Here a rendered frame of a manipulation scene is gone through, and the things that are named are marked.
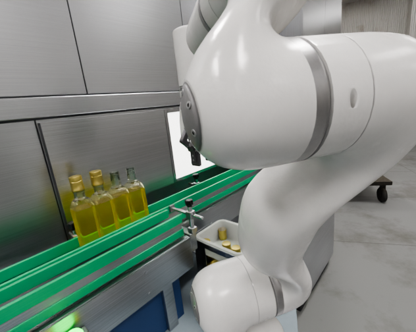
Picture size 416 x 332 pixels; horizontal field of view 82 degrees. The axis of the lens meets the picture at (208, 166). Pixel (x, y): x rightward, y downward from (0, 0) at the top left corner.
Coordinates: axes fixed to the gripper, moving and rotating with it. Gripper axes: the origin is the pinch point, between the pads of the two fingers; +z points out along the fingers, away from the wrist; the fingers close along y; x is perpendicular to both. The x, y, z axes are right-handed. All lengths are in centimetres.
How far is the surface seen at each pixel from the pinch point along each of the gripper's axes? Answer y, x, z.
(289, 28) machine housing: -90, -14, -47
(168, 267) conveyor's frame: 7.6, -13.7, 36.5
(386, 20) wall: -961, -79, -207
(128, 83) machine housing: -8, -45, -24
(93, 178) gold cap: 18.8, -28.0, 4.4
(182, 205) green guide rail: -10.9, -25.0, 24.4
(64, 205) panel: 25, -41, 14
